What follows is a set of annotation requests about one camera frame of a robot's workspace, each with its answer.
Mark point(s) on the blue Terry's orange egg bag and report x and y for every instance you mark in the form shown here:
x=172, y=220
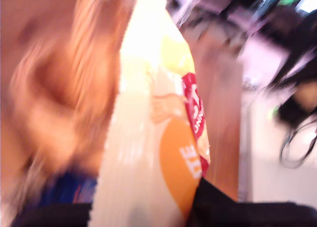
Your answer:
x=67, y=190

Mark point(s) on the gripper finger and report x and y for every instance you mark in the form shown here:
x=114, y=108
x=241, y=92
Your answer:
x=215, y=209
x=57, y=217

